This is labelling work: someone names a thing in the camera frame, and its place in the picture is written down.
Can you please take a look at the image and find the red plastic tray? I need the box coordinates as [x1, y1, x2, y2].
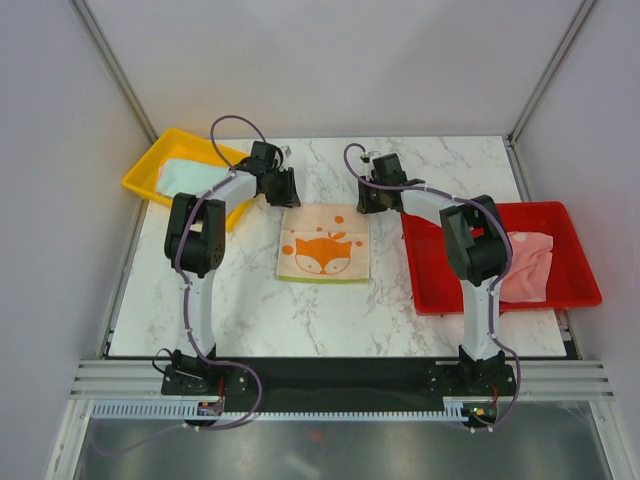
[402, 201, 602, 315]

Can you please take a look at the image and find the yellow plastic tray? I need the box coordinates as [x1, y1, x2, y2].
[122, 128, 246, 208]

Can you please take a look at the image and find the aluminium frame post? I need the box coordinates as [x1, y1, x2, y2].
[504, 0, 601, 147]
[68, 0, 159, 144]

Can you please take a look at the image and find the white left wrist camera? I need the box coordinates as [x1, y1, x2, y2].
[279, 145, 291, 160]

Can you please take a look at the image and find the aluminium frame post left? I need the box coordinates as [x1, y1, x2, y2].
[68, 0, 159, 144]

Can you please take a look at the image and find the light blue white towel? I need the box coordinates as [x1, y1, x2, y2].
[155, 158, 228, 198]

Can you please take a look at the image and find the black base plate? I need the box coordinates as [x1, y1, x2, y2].
[184, 357, 517, 412]

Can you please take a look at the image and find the aluminium frame post right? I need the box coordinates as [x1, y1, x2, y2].
[504, 0, 601, 147]

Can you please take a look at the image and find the white slotted cable duct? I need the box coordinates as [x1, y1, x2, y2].
[91, 398, 496, 422]

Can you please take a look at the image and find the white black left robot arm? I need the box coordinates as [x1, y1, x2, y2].
[161, 141, 301, 396]

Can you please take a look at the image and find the pink white towel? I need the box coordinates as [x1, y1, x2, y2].
[500, 231, 554, 303]

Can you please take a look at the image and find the orange patterned towel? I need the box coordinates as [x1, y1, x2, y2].
[276, 204, 370, 284]

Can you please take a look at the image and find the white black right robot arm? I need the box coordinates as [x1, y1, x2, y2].
[356, 151, 513, 394]

